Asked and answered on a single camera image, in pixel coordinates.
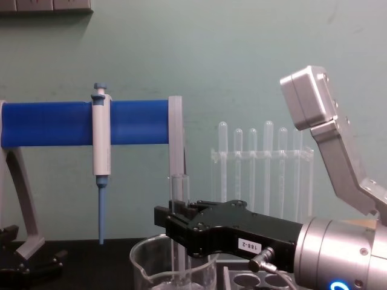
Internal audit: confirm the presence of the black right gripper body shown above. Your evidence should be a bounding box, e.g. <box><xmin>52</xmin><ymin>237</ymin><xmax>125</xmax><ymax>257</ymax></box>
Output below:
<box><xmin>187</xmin><ymin>208</ymin><xmax>303</xmax><ymax>271</ymax></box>

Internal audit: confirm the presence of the clear glass test tube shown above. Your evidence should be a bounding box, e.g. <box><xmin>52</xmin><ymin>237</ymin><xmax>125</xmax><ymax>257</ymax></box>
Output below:
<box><xmin>171</xmin><ymin>173</ymin><xmax>191</xmax><ymax>274</ymax></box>

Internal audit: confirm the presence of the clear glass beaker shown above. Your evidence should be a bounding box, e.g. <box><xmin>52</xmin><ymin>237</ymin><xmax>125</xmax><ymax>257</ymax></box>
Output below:
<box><xmin>129</xmin><ymin>234</ymin><xmax>223</xmax><ymax>290</ymax></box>

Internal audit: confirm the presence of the grey test tube rack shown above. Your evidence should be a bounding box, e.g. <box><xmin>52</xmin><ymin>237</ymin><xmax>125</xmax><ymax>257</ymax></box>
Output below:
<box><xmin>222</xmin><ymin>258</ymin><xmax>300</xmax><ymax>290</ymax></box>

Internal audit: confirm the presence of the clear plastic transfer pipette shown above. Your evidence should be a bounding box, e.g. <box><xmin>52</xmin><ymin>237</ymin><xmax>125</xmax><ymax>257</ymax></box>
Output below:
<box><xmin>233</xmin><ymin>128</ymin><xmax>244</xmax><ymax>212</ymax></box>
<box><xmin>218</xmin><ymin>120</ymin><xmax>229</xmax><ymax>209</ymax></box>

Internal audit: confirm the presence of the clear acrylic pipette rack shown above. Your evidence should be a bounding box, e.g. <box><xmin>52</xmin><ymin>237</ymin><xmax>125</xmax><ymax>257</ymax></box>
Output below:
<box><xmin>210</xmin><ymin>147</ymin><xmax>315</xmax><ymax>223</ymax></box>

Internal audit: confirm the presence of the blue and grey pipette stand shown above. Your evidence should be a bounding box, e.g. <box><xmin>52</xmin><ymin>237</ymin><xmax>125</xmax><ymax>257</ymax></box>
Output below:
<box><xmin>0</xmin><ymin>95</ymin><xmax>186</xmax><ymax>260</ymax></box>

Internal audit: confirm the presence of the white and blue micropipette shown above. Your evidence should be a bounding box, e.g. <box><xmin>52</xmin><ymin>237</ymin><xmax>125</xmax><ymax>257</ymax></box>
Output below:
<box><xmin>91</xmin><ymin>82</ymin><xmax>113</xmax><ymax>245</ymax></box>

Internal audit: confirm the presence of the thin cable with silver plug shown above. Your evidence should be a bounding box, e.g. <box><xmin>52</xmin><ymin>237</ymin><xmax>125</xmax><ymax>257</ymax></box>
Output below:
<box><xmin>249</xmin><ymin>246</ymin><xmax>296</xmax><ymax>276</ymax></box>

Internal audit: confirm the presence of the white wall socket panel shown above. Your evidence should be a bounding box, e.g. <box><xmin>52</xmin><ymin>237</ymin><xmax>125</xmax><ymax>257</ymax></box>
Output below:
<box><xmin>0</xmin><ymin>0</ymin><xmax>94</xmax><ymax>15</ymax></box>

